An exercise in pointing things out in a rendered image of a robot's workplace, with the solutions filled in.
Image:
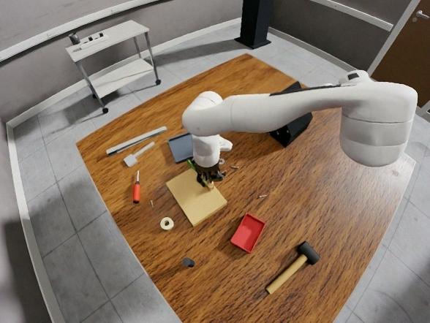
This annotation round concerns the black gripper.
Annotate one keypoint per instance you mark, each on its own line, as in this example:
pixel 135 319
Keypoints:
pixel 209 173

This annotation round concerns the pale wooden board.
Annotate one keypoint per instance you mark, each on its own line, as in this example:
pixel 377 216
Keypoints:
pixel 196 201

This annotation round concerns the black cylinder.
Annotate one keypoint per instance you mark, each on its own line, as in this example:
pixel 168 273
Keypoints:
pixel 188 262

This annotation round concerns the beige ring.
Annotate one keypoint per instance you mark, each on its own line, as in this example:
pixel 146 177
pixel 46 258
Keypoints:
pixel 164 220

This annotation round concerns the red screwdriver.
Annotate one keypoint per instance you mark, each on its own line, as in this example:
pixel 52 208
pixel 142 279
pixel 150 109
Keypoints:
pixel 136 191

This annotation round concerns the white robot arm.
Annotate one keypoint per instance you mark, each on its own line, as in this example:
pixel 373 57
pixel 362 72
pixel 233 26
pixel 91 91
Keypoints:
pixel 375 126

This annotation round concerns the red rectangular tray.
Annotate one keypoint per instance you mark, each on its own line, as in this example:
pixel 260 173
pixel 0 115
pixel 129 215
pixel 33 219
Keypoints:
pixel 248 233

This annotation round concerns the black and green spring clamp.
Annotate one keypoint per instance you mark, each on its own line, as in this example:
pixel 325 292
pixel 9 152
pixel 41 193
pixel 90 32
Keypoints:
pixel 199 179

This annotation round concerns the black-headed mallet with wooden handle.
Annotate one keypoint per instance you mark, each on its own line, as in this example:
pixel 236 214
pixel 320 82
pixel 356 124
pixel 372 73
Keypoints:
pixel 307 253

